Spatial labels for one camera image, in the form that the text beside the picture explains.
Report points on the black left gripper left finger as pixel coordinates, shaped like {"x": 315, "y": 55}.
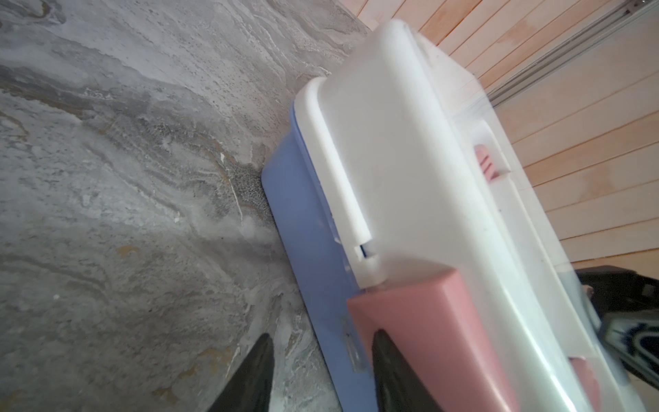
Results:
{"x": 249, "y": 389}

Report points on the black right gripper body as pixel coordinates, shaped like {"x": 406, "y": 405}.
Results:
{"x": 627, "y": 304}

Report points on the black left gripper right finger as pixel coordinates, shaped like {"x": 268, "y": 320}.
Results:
{"x": 397, "y": 386}

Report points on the pink tool box latch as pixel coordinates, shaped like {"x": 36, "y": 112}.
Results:
{"x": 436, "y": 327}

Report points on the blue tool box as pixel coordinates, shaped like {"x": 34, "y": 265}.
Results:
{"x": 320, "y": 267}

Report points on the pink tool box handle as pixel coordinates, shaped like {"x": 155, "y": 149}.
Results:
{"x": 486, "y": 162}

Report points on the aluminium frame rail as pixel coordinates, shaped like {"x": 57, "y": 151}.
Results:
{"x": 584, "y": 25}

